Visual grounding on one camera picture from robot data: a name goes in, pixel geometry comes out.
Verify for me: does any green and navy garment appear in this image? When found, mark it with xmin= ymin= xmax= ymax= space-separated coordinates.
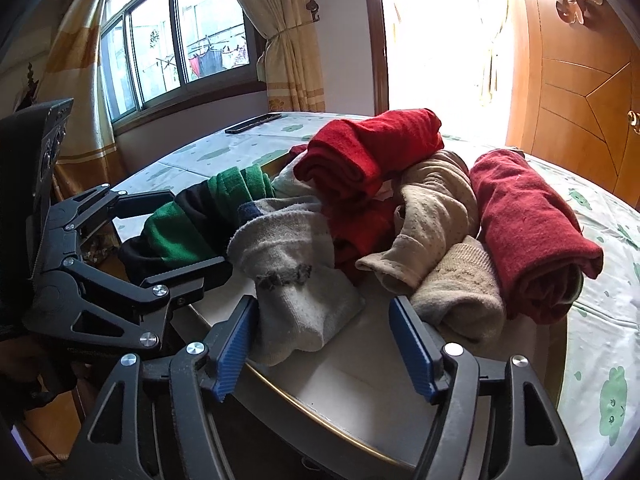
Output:
xmin=118 ymin=165 xmax=274 ymax=285

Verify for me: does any grey blue sock roll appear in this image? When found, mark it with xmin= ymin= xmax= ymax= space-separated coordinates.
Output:
xmin=227 ymin=195 xmax=364 ymax=366

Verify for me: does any white dotted underwear roll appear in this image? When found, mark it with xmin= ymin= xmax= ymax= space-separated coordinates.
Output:
xmin=271 ymin=152 xmax=318 ymax=198

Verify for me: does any beige cream garment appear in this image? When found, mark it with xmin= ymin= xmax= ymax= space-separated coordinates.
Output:
xmin=356 ymin=150 xmax=478 ymax=296

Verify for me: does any maroon grey underwear roll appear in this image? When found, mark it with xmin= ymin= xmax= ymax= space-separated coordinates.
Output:
xmin=470 ymin=148 xmax=604 ymax=325

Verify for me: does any bright red garment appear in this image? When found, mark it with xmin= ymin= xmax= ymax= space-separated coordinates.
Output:
xmin=294 ymin=108 xmax=444 ymax=205

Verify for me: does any tan knitted sock roll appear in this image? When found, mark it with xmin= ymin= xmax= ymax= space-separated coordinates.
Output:
xmin=410 ymin=236 xmax=506 ymax=350

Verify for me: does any small red sock bundle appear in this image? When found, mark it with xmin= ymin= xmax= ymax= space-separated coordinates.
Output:
xmin=323 ymin=198 xmax=398 ymax=285

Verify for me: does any dark red knitted sock roll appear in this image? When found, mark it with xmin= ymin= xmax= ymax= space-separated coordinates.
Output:
xmin=288 ymin=144 xmax=307 ymax=158

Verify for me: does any orange striped left curtain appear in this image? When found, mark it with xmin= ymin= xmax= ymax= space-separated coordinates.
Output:
xmin=37 ymin=0 xmax=126 ymax=200

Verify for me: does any black smartphone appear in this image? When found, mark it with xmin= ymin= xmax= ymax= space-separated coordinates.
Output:
xmin=224 ymin=113 xmax=282 ymax=134

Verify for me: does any green cloud print tablecloth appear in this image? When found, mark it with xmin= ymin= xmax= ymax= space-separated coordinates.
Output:
xmin=120 ymin=112 xmax=639 ymax=479

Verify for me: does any yellow tied curtain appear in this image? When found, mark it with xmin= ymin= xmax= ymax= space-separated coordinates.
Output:
xmin=236 ymin=0 xmax=326 ymax=112

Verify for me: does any wooden door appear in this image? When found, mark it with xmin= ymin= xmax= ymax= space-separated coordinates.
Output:
xmin=506 ymin=0 xmax=639 ymax=207

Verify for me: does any brass door knob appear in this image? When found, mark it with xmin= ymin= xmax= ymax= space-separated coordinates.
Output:
xmin=627 ymin=110 xmax=640 ymax=134

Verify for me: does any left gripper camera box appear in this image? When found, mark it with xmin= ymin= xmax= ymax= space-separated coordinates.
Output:
xmin=1 ymin=99 xmax=74 ymax=281

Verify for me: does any window with dark frame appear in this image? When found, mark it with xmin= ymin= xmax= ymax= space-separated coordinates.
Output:
xmin=101 ymin=0 xmax=264 ymax=129

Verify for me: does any curtain tieback wall hook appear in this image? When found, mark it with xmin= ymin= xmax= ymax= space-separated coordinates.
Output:
xmin=305 ymin=0 xmax=320 ymax=23

